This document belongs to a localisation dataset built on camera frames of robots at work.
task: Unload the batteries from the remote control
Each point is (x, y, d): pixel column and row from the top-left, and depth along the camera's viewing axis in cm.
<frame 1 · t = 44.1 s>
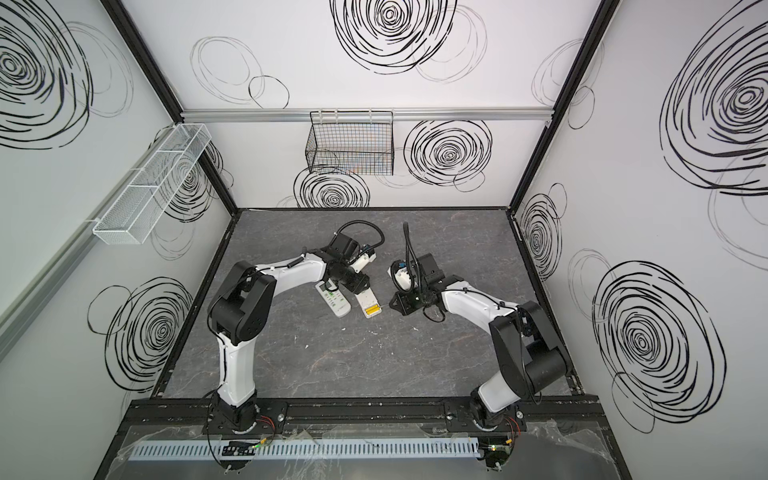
left hand: (366, 282, 98), fingers open
right hand: (390, 304, 87), fingers closed
white remote tilted: (335, 297, 96), point 2 cm above the table
white remote with batteries: (369, 303, 95), on the table
yellow battery: (372, 309, 93), point 2 cm above the table

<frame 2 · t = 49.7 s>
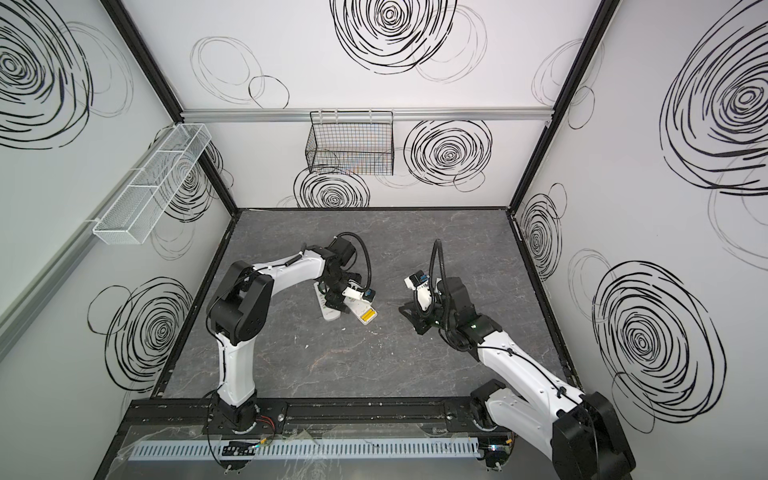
left hand: (354, 291, 97), fingers open
right hand: (399, 310, 79), fingers closed
white remote with batteries: (363, 310, 93), point 2 cm above the table
yellow battery: (368, 314, 93), on the table
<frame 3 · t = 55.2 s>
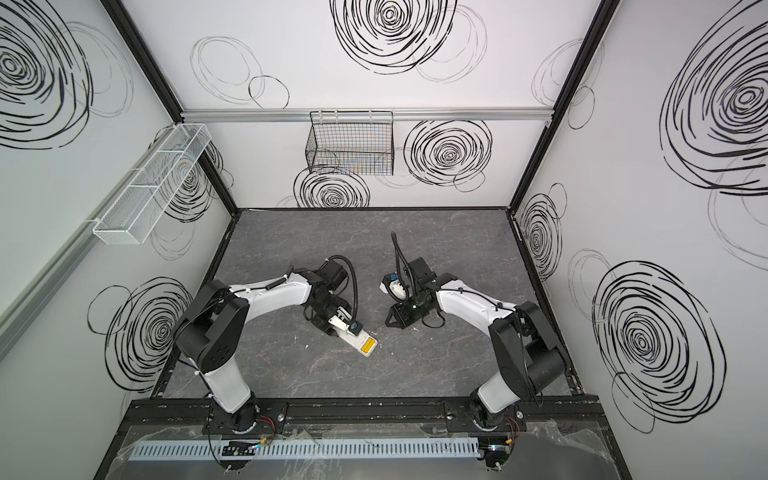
left hand: (344, 318, 91), fingers open
right hand: (386, 321, 83), fingers closed
white remote with batteries: (363, 343, 86), point 2 cm above the table
yellow battery: (368, 345, 86), on the table
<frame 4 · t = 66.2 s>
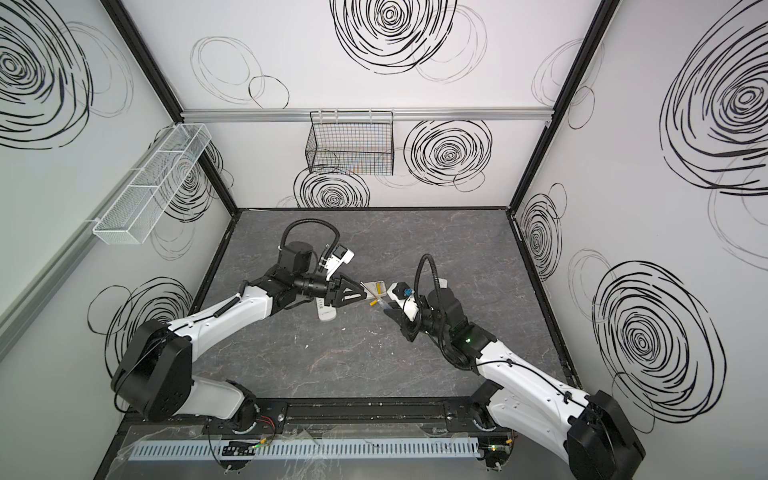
left hand: (364, 295, 75), fingers open
right hand: (384, 311, 76), fingers closed
yellow battery 2: (372, 303, 76), point 18 cm above the table
